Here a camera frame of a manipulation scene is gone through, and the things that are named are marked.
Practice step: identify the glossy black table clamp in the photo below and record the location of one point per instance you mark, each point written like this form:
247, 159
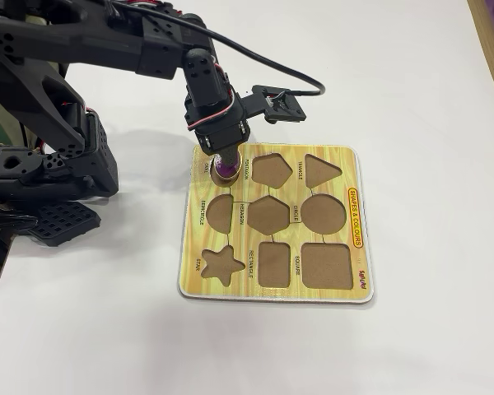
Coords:
8, 222

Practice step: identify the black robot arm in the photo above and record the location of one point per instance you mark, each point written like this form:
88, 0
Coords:
45, 82

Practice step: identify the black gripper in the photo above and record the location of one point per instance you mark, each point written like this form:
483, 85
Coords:
221, 141

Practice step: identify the wooden shapes puzzle board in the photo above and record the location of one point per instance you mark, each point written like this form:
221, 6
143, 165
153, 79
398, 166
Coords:
280, 230

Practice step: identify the black square wrist camera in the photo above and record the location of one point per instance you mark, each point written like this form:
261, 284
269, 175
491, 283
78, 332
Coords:
282, 108

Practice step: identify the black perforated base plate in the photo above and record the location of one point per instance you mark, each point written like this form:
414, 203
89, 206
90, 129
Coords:
63, 224

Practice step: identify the purple oval puzzle piece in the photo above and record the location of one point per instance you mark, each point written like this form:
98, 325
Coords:
220, 173

